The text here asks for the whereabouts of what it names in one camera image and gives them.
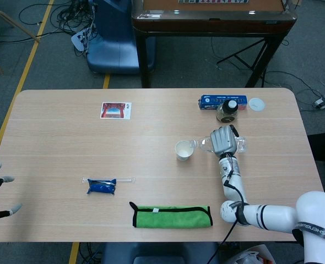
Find white paper cup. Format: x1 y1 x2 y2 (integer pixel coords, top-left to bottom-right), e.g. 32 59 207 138
175 140 194 162

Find transparent plastic bottle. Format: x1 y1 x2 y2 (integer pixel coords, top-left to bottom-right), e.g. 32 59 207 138
189 135 248 154

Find glass jar with black lid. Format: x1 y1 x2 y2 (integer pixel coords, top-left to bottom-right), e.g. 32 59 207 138
215 100 239 123

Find dark wooden mahjong table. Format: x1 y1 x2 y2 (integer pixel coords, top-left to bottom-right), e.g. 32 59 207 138
131 0 298 89

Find white power strip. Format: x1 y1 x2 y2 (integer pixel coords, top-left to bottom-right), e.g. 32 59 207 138
71 27 94 52

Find row of mahjong tiles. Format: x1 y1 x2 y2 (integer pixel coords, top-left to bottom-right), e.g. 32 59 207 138
178 0 248 4

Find wooden chair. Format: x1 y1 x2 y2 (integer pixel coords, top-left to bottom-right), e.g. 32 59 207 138
0 9 41 75

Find dark blue seat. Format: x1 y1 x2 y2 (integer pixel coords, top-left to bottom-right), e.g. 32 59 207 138
100 241 220 264

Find black cable bundle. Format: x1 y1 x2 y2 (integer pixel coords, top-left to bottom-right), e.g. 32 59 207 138
19 0 97 57

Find postcard with red gate photo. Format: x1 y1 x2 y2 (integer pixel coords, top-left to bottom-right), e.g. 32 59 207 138
99 102 132 120

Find white round plastic lid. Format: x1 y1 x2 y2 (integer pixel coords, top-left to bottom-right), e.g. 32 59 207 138
248 97 266 112

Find green cloth with black trim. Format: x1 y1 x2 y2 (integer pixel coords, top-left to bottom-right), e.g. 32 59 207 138
129 201 214 228

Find blue rectangular box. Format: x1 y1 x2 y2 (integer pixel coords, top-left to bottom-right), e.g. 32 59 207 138
197 94 248 111

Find white plastic bag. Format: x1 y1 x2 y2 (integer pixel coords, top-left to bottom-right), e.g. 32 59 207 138
225 244 276 264

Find clear wrapped straw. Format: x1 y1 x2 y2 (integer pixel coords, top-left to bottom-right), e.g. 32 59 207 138
82 177 136 184

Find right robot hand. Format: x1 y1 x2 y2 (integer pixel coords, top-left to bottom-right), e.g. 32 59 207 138
209 124 240 159

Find blue snack packet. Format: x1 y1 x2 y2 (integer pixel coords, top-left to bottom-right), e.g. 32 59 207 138
86 178 117 195

